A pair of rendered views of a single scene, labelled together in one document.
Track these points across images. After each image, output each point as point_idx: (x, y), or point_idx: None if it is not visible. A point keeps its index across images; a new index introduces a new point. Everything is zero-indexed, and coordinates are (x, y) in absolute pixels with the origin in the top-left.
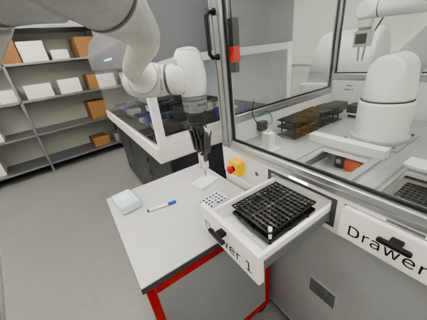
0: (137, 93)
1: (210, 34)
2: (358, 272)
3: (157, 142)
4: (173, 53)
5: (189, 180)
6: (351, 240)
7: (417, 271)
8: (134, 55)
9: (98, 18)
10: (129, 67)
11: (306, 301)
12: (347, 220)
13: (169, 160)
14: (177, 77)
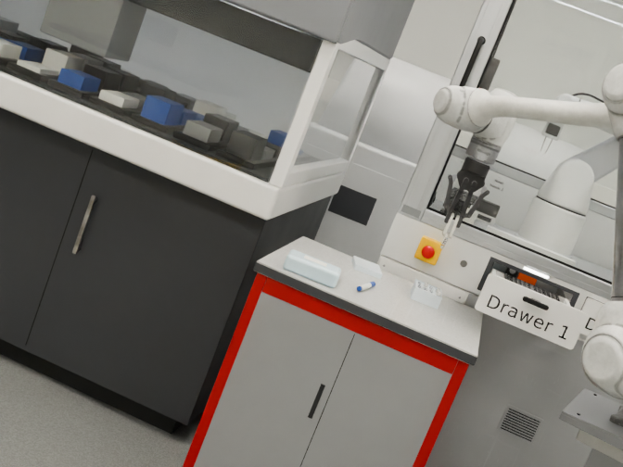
0: (467, 121)
1: (375, 20)
2: (578, 373)
3: (279, 175)
4: (354, 34)
5: (335, 259)
6: (586, 334)
7: None
8: (577, 119)
9: None
10: (540, 116)
11: (485, 456)
12: (589, 311)
13: (273, 217)
14: (502, 120)
